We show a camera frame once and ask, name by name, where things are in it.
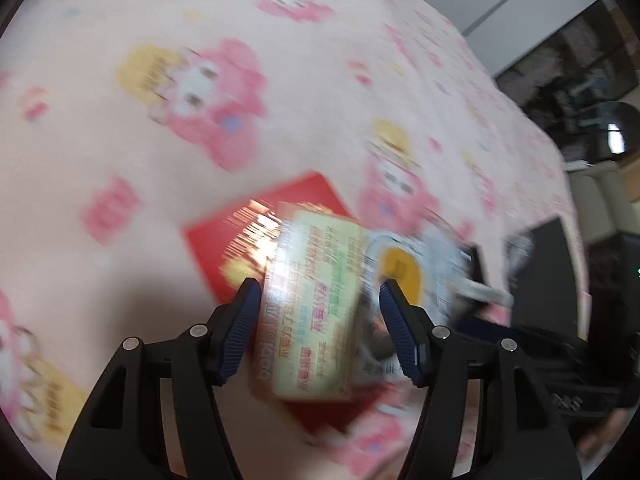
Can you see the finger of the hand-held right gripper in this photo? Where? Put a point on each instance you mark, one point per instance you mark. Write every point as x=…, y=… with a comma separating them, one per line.
x=482, y=326
x=482, y=294

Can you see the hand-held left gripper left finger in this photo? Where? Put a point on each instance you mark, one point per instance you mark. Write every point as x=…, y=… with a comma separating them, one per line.
x=240, y=330

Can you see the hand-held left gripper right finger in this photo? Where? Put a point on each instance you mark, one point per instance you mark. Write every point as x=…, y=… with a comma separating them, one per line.
x=400, y=330

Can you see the white blister pack yellow centre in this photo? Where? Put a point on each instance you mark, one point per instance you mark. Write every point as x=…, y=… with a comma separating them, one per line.
x=400, y=265

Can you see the yellow-green printed packet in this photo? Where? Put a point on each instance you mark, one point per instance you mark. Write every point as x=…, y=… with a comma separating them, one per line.
x=310, y=300

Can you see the red envelope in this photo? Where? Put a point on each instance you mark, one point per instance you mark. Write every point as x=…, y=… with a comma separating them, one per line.
x=220, y=240

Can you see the pink printed blanket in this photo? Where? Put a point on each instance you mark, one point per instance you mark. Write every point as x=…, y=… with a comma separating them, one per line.
x=150, y=160

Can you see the round dark glass object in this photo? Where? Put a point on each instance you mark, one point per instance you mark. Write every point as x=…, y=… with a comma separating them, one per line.
x=600, y=130

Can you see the dark glass cabinet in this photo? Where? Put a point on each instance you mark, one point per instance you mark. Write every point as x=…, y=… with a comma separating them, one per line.
x=565, y=75

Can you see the white wardrobe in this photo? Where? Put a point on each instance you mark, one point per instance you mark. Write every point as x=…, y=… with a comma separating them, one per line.
x=500, y=5

